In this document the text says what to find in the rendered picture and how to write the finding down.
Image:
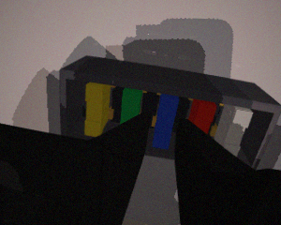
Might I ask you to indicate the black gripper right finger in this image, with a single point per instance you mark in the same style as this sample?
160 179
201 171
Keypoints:
216 188

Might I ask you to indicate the dark grey fuse block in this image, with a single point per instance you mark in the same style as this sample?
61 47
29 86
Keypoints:
91 90

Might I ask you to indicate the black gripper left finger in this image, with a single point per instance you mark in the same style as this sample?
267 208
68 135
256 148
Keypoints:
96 175

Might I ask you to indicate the green fuse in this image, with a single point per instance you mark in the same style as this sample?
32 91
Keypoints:
131 104

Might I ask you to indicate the red fuse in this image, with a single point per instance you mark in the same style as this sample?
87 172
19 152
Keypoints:
202 114

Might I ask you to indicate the blue fuse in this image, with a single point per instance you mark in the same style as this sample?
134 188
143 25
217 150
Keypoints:
166 113

